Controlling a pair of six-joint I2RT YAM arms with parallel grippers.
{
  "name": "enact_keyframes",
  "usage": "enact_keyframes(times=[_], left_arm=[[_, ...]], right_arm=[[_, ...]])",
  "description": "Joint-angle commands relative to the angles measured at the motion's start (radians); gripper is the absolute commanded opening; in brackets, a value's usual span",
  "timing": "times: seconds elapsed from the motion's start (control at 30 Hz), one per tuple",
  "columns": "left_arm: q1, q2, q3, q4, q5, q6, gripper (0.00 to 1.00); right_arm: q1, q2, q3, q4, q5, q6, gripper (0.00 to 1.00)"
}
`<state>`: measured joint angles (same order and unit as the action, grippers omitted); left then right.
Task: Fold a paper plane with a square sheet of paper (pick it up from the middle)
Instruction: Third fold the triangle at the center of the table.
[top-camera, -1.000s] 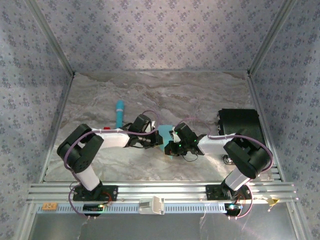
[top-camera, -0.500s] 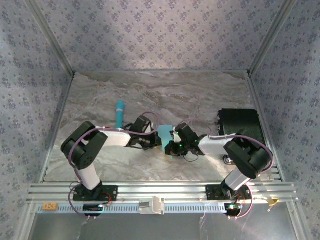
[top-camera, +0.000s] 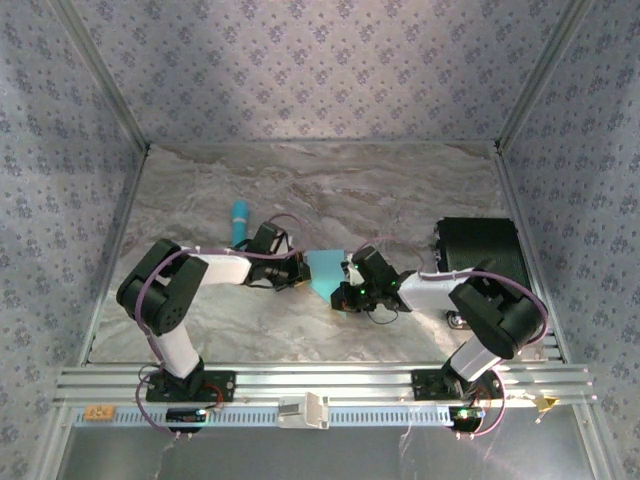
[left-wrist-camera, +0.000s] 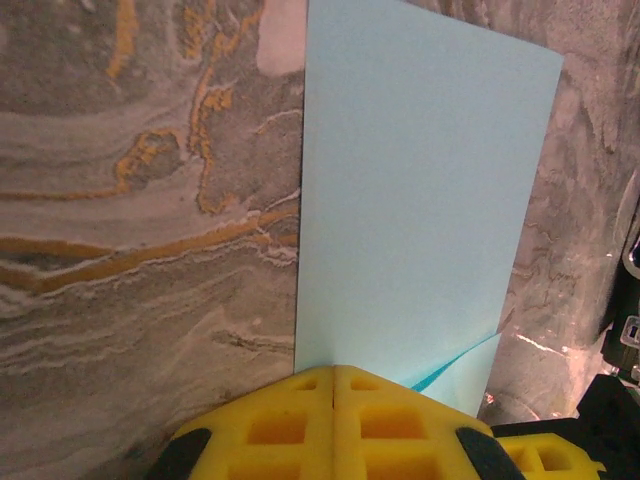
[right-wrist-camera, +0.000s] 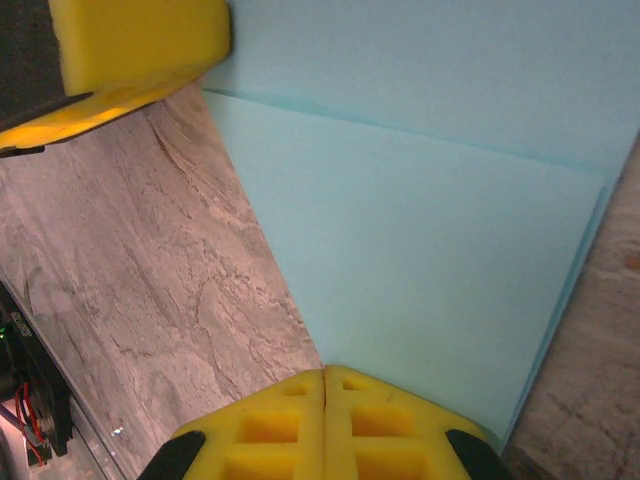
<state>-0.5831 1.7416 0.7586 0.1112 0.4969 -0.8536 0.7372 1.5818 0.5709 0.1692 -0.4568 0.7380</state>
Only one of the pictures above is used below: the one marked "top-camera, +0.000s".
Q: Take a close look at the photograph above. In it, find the light blue paper sheet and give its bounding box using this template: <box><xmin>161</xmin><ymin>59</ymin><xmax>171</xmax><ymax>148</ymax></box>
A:
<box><xmin>304</xmin><ymin>248</ymin><xmax>351</xmax><ymax>319</ymax></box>

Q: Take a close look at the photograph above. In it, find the light blue pen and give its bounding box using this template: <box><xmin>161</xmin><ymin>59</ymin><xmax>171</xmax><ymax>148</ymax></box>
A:
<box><xmin>230</xmin><ymin>199</ymin><xmax>250</xmax><ymax>250</ymax></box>

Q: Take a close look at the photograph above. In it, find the black ridged box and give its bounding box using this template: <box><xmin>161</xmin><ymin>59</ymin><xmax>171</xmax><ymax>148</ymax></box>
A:
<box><xmin>433</xmin><ymin>216</ymin><xmax>530</xmax><ymax>289</ymax></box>

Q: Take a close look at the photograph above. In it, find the small black circuit board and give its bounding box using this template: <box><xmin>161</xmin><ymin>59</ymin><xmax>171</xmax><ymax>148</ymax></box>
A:
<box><xmin>448</xmin><ymin>406</ymin><xmax>487</xmax><ymax>426</ymax></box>
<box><xmin>166</xmin><ymin>407</ymin><xmax>209</xmax><ymax>425</ymax></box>

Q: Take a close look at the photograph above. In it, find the thin black right camera cable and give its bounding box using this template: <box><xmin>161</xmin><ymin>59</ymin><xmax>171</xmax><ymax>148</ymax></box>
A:
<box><xmin>366</xmin><ymin>303</ymin><xmax>402</xmax><ymax>327</ymax></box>

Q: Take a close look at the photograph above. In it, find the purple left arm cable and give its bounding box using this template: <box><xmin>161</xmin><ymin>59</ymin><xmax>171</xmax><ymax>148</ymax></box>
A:
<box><xmin>135</xmin><ymin>213</ymin><xmax>306</xmax><ymax>442</ymax></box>

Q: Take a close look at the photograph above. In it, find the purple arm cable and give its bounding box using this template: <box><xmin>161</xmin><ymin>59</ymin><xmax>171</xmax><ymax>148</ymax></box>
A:
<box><xmin>355</xmin><ymin>237</ymin><xmax>550</xmax><ymax>441</ymax></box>
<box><xmin>135</xmin><ymin>213</ymin><xmax>306</xmax><ymax>442</ymax></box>

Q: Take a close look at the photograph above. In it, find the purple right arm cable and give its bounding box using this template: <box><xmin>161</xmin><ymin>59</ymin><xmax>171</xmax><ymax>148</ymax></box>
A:
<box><xmin>355</xmin><ymin>237</ymin><xmax>550</xmax><ymax>441</ymax></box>

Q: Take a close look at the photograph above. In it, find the aluminium mounting rail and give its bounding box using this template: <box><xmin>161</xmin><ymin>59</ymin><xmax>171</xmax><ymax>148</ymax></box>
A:
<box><xmin>53</xmin><ymin>363</ymin><xmax>599</xmax><ymax>407</ymax></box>

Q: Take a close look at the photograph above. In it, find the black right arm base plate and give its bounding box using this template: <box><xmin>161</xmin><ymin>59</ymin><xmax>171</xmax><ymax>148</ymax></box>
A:
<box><xmin>411</xmin><ymin>369</ymin><xmax>504</xmax><ymax>401</ymax></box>

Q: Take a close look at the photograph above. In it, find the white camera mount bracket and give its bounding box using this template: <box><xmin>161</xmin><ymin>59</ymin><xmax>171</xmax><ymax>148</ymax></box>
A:
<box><xmin>278</xmin><ymin>392</ymin><xmax>331</xmax><ymax>431</ymax></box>

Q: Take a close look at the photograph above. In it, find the slotted grey cable duct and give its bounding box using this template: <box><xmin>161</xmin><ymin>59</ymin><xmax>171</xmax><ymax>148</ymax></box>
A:
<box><xmin>72</xmin><ymin>405</ymin><xmax>464</xmax><ymax>429</ymax></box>

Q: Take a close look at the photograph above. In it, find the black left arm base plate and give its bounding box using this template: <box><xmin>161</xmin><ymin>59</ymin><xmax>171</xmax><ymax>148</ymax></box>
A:
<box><xmin>145</xmin><ymin>370</ymin><xmax>237</xmax><ymax>404</ymax></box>

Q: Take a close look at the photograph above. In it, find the aluminium table side rail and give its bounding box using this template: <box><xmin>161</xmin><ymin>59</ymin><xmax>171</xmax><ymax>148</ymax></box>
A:
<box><xmin>79</xmin><ymin>147</ymin><xmax>151</xmax><ymax>366</ymax></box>
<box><xmin>492</xmin><ymin>147</ymin><xmax>571</xmax><ymax>365</ymax></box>

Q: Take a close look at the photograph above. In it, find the aluminium frame post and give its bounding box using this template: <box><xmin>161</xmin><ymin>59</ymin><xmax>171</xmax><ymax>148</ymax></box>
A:
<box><xmin>497</xmin><ymin>0</ymin><xmax>596</xmax><ymax>151</ymax></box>
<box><xmin>52</xmin><ymin>0</ymin><xmax>151</xmax><ymax>151</ymax></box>

